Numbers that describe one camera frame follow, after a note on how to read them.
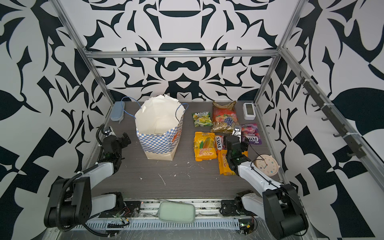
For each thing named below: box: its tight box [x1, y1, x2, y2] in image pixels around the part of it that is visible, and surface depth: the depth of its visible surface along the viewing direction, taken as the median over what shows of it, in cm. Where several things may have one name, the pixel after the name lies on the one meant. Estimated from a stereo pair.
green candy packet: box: [192, 111, 213, 127], surface depth 110 cm
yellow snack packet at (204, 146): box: [194, 131, 217, 162], surface depth 92 cm
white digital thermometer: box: [243, 102, 256, 121], surface depth 111 cm
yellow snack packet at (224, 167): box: [217, 149, 236, 176], surface depth 85 cm
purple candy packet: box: [241, 123, 262, 145], surface depth 101 cm
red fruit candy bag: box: [210, 100, 240, 134], surface depth 104 cm
